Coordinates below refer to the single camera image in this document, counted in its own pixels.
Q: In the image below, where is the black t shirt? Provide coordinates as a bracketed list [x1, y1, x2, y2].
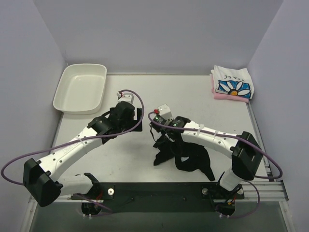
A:
[153, 136, 215, 181]

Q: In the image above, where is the white plastic bin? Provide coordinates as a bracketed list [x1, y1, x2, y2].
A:
[53, 63, 107, 115]

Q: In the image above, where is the white daisy print t shirt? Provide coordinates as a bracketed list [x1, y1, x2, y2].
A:
[211, 65, 254, 100]

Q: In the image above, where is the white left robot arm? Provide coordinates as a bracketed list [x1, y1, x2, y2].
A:
[23, 101, 144, 207]

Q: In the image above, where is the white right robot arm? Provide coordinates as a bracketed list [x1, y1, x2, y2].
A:
[150, 115, 262, 192]

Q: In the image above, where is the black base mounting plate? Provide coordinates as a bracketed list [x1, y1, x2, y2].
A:
[71, 182, 244, 216]

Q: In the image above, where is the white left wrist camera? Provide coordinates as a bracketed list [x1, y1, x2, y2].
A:
[117, 91, 134, 104]

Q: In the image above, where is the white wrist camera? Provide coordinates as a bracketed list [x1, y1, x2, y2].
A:
[117, 91, 134, 104]
[154, 104, 173, 120]

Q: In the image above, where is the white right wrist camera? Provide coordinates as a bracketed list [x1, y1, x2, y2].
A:
[154, 104, 173, 120]

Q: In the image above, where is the aluminium front rail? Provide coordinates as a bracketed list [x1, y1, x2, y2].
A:
[241, 181, 289, 202]

